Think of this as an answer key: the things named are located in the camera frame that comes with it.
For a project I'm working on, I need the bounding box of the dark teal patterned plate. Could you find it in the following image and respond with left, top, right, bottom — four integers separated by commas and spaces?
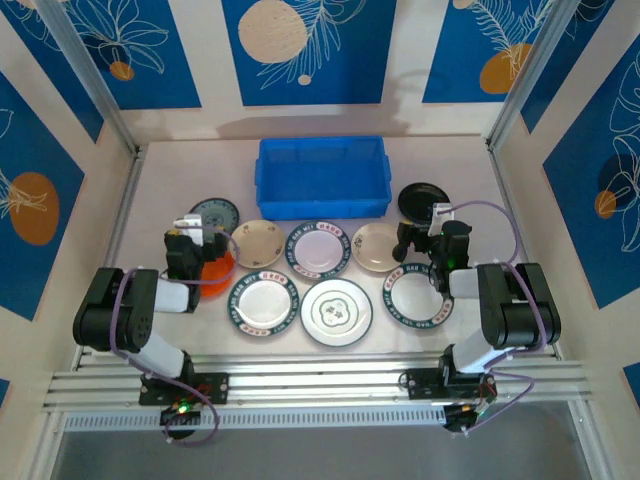
189, 197, 242, 234

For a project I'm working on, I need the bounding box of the orange plate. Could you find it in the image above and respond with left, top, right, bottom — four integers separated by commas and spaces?
197, 249, 236, 300

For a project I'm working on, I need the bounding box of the black plate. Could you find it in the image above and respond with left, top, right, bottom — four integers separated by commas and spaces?
397, 182, 451, 227

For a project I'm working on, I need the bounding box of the beige plate with dark blotch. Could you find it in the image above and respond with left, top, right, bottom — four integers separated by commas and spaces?
351, 222, 405, 274

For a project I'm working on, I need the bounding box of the beige floral plate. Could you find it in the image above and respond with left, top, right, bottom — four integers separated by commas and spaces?
229, 218, 286, 271

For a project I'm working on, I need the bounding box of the green rimmed lettered plate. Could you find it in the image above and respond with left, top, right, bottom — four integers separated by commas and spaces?
283, 219, 350, 280
382, 262, 455, 332
227, 270, 300, 336

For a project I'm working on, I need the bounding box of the white plate green clover motif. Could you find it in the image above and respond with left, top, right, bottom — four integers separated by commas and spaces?
299, 278, 374, 347

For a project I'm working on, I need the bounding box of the blue plastic bin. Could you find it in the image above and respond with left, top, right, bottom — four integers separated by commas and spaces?
253, 135, 392, 221

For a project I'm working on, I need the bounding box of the black control board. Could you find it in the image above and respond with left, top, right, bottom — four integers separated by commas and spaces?
159, 403, 202, 427
442, 403, 490, 435

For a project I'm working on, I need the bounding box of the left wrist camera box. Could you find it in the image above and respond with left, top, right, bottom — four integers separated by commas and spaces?
172, 213, 206, 246

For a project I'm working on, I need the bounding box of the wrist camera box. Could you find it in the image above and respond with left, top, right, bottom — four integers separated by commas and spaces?
172, 213, 206, 246
428, 202, 457, 236

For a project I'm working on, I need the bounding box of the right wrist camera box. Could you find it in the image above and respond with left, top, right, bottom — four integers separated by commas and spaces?
428, 202, 457, 236

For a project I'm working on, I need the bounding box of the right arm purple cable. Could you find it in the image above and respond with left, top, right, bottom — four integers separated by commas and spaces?
442, 199, 547, 439

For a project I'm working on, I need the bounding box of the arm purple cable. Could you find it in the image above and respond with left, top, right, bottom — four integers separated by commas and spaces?
108, 227, 242, 447
442, 199, 547, 439

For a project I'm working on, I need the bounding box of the aluminium table side rail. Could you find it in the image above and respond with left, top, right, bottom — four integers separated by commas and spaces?
487, 142, 531, 266
102, 144, 147, 274

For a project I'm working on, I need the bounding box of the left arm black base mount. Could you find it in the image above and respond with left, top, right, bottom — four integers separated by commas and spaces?
138, 372, 231, 407

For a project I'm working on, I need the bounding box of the blue floral wall panel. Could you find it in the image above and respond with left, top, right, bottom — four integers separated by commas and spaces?
52, 0, 203, 111
422, 0, 554, 105
0, 0, 105, 145
221, 0, 399, 107
542, 47, 640, 311
519, 0, 640, 135
0, 69, 86, 322

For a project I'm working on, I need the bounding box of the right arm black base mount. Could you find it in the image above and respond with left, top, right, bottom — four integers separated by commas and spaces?
404, 367, 499, 401

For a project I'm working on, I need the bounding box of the aluminium rail frame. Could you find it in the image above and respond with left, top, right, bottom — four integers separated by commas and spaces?
42, 352, 596, 414

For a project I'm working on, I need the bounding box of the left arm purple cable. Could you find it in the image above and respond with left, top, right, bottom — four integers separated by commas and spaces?
108, 227, 242, 447

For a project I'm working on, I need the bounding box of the aluminium corner post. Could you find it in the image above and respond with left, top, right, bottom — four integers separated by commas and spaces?
484, 0, 574, 151
37, 0, 144, 156

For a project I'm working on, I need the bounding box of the white slotted cable duct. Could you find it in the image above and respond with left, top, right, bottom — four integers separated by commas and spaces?
62, 403, 451, 434

